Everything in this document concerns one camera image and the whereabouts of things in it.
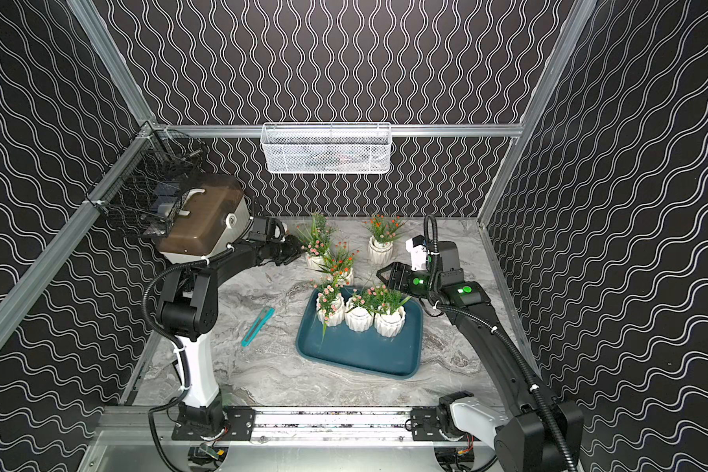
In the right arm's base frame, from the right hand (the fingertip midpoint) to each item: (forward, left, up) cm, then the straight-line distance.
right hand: (387, 273), depth 77 cm
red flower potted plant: (+10, +13, -8) cm, 19 cm away
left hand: (+20, +26, -11) cm, 35 cm away
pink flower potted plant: (-5, +7, -15) cm, 18 cm away
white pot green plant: (-3, -2, -17) cm, 17 cm away
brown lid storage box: (+24, +56, -2) cm, 61 cm away
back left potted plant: (+20, +21, -9) cm, 31 cm away
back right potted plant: (+22, 0, -13) cm, 25 cm away
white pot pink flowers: (-3, +16, -11) cm, 19 cm away
